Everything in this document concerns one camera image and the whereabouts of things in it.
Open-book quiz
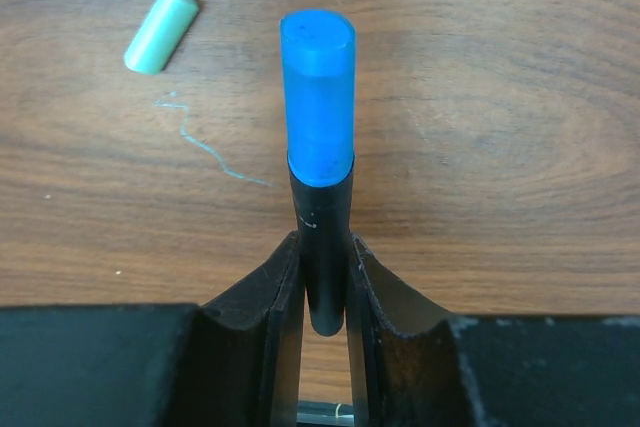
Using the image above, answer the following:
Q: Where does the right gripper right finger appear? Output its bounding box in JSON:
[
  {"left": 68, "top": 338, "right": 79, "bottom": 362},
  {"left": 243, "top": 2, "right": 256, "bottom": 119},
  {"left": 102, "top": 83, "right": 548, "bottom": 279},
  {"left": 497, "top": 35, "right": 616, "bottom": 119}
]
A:
[{"left": 346, "top": 239, "right": 639, "bottom": 426}]

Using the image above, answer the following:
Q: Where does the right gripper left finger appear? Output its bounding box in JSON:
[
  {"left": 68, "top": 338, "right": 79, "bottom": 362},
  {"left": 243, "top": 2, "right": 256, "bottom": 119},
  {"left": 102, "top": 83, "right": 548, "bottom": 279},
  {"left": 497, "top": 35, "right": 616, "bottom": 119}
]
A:
[{"left": 1, "top": 234, "right": 303, "bottom": 426}]

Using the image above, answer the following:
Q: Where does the black marker pen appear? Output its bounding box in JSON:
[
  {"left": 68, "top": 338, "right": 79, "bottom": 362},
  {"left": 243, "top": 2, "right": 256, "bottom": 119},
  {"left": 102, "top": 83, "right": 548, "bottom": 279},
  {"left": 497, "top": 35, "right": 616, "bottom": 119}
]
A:
[{"left": 287, "top": 158, "right": 353, "bottom": 337}]

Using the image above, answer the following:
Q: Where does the blue marker cap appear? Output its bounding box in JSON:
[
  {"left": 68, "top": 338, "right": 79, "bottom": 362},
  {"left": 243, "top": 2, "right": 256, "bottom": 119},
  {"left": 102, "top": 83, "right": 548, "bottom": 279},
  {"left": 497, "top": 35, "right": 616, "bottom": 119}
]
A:
[{"left": 280, "top": 10, "right": 357, "bottom": 188}]

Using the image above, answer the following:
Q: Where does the light green pen cap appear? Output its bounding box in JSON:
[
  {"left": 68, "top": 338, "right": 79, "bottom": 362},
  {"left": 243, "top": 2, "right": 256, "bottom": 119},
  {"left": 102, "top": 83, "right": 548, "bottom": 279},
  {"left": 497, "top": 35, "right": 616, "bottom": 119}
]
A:
[{"left": 123, "top": 0, "right": 200, "bottom": 75}]

